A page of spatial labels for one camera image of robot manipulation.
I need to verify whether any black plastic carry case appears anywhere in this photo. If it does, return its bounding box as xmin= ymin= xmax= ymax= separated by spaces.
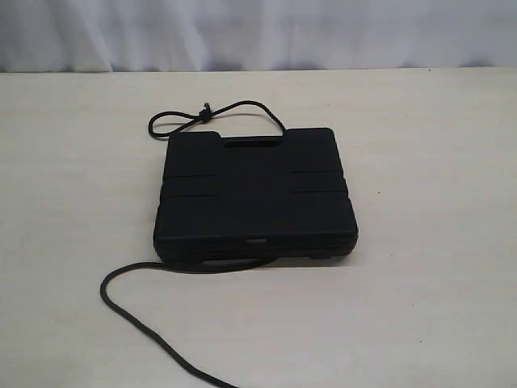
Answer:
xmin=153 ymin=128 xmax=359 ymax=264

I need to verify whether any white backdrop curtain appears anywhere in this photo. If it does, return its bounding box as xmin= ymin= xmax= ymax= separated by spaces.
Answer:
xmin=1 ymin=1 xmax=516 ymax=72

